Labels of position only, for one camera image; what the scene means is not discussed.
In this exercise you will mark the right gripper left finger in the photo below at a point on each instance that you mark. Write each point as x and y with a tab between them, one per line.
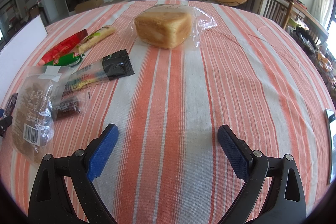
50	201

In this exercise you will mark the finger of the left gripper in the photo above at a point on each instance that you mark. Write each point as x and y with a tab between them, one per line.
4	124
2	111

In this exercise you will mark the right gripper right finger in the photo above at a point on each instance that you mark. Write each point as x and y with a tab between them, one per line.
285	200

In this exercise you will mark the brown chocolate bar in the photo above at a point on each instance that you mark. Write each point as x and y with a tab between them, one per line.
10	105

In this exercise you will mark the clear bag brown crackers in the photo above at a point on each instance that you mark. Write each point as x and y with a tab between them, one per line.
35	111

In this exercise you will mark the dark biscuit stack packet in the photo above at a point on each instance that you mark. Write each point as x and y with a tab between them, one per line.
68	107

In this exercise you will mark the green sausage snack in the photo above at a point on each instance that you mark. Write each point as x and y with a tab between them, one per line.
68	60

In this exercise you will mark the red snack packet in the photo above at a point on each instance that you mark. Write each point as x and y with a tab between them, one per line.
64	47

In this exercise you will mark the long black clear packet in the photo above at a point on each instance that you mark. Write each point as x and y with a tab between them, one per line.
111	67

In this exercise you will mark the cream green wafer packet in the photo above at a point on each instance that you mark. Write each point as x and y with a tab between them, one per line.
91	40

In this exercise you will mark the bread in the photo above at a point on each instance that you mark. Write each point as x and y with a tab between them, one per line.
170	26

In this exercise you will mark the white cardboard box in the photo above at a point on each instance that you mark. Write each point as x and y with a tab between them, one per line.
17	51

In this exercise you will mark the smartphone on table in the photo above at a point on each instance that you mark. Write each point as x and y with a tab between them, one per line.
331	128

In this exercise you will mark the striped orange white tablecloth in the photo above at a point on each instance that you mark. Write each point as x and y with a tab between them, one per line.
167	166

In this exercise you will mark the brown cardboard box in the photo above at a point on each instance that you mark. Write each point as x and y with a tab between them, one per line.
88	5

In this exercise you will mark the wooden dining table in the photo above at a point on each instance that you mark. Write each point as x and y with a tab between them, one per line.
304	18

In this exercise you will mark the dark wooden dining chair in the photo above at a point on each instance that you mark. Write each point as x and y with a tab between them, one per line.
277	10

